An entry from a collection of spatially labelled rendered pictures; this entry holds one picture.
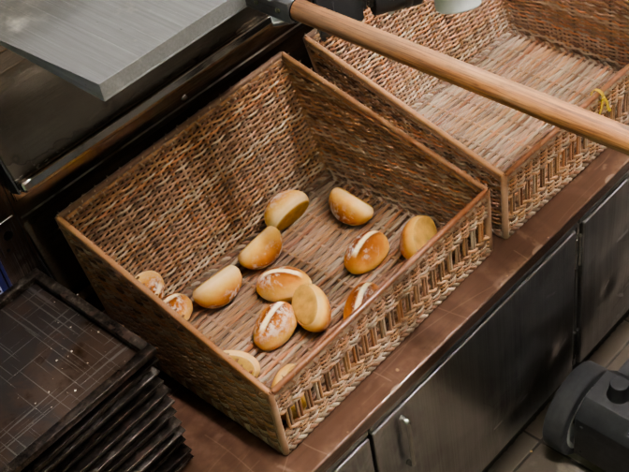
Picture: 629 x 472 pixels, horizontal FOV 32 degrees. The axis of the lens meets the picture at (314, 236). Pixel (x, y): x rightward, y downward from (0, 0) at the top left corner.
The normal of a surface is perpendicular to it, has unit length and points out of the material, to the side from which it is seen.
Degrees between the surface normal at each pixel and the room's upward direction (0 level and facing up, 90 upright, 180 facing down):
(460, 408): 90
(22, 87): 70
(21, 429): 0
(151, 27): 1
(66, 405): 0
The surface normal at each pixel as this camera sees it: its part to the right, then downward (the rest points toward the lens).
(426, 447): 0.72, 0.40
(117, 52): -0.14, -0.72
